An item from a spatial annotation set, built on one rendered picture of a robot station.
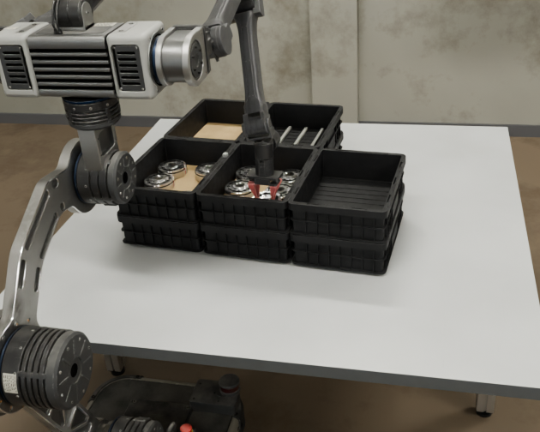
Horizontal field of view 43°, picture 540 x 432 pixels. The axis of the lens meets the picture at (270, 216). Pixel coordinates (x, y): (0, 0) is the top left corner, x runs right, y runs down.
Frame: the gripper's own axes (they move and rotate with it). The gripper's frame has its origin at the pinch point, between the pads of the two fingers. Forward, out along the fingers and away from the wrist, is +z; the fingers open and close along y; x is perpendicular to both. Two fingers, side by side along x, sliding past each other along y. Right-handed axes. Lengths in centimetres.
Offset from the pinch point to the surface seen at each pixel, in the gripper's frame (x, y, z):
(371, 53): -261, 12, 13
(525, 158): -240, -90, 68
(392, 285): 10.4, -42.5, 18.2
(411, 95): -266, -15, 41
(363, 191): -21.7, -27.4, 3.2
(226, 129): -64, 37, 1
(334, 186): -23.5, -17.1, 3.3
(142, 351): 53, 19, 25
